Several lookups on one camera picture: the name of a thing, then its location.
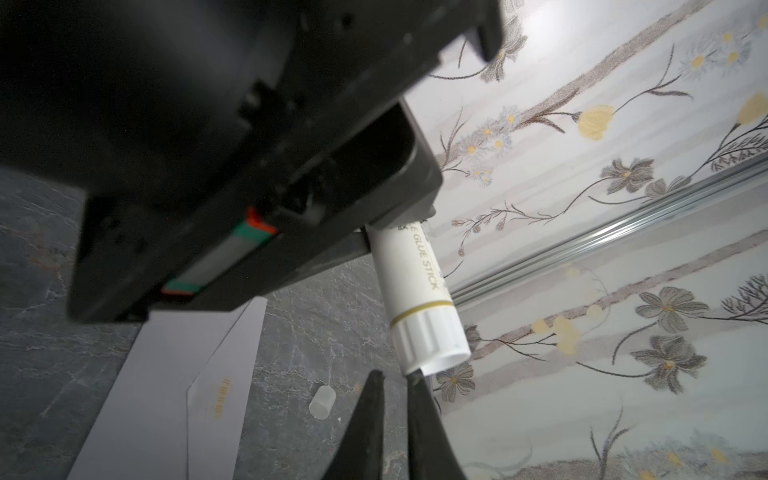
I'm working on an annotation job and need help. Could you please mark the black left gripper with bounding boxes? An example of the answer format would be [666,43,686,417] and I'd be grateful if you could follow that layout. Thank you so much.
[1,1,503,323]

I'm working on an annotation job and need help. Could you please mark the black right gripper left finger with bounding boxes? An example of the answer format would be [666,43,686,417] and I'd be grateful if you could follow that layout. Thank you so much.
[322,370,385,480]

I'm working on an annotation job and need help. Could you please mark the white glue stick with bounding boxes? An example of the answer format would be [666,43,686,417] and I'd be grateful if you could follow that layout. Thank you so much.
[366,222,471,376]

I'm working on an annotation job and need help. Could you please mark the white glue stick cap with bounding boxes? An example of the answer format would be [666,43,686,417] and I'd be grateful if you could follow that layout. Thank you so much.
[308,385,337,420]

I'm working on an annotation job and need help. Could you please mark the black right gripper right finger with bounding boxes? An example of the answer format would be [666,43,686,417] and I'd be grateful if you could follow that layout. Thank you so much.
[406,370,466,480]

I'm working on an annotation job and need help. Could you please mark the grey paper envelope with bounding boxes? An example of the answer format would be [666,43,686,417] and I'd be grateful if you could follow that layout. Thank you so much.
[69,297,267,479]

